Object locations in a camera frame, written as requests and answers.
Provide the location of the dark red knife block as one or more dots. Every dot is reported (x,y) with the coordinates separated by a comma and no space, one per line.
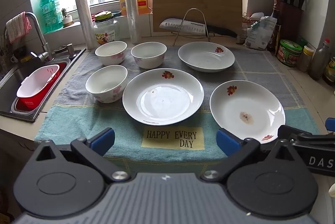
(290,22)

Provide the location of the metal sink soap dispenser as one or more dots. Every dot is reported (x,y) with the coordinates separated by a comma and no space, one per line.
(66,49)

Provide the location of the small potted plant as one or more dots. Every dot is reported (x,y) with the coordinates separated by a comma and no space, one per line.
(67,20)

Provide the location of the sauce jar with green lid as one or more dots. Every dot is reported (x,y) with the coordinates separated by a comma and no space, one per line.
(289,55)

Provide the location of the spice jar with yellow lid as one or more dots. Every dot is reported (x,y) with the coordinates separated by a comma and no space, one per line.
(305,59)

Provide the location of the stainless steel sink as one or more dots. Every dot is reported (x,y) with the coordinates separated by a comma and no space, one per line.
(10,82)

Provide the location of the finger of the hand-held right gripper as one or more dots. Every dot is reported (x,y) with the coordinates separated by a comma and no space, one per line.
(331,124)
(293,133)

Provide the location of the metal faucet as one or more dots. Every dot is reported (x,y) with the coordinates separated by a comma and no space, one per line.
(39,32)

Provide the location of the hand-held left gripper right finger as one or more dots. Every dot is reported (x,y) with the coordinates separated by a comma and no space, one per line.
(227,141)

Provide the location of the bottle with yellow label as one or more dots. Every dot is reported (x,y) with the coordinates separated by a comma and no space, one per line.
(330,72)

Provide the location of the short plastic wrap roll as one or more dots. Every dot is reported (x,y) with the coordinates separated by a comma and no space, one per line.
(85,22)

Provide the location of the pink dishcloth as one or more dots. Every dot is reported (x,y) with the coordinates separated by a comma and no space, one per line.
(17,27)

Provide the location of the white bowl with pink flowers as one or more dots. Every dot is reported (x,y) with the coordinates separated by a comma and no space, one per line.
(106,82)
(111,52)
(149,53)

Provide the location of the white plate with fruit print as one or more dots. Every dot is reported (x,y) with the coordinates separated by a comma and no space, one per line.
(163,101)
(204,57)

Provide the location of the glass jar with green lid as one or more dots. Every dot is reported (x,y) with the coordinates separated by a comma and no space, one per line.
(106,32)

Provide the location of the white plate with brown stain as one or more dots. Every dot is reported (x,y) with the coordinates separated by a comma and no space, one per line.
(248,106)

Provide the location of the red and white bag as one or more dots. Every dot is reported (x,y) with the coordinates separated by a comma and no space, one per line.
(250,19)

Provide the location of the white plastic colander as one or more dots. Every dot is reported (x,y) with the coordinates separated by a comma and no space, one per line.
(36,82)

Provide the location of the small jar with green cap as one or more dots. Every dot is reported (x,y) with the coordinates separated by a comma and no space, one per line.
(302,42)

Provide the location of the white and green bag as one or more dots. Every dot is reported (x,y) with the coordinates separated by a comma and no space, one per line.
(259,32)

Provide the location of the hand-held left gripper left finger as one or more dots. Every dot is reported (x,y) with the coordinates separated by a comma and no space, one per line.
(103,141)

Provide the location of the green detergent bottle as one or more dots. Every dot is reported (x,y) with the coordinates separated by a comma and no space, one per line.
(51,14)

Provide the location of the red plastic basin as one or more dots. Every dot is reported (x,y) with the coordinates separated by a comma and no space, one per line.
(30,103)

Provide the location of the dark soy sauce bottle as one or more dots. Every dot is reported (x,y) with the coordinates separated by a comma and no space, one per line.
(275,17)

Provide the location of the tall plastic wrap roll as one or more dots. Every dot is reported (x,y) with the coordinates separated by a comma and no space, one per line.
(130,9)

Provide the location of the grey and teal checked towel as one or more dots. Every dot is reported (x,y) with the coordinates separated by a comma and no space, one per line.
(86,119)

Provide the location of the glass bottle with red cap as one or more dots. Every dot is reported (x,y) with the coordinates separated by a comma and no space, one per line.
(319,61)

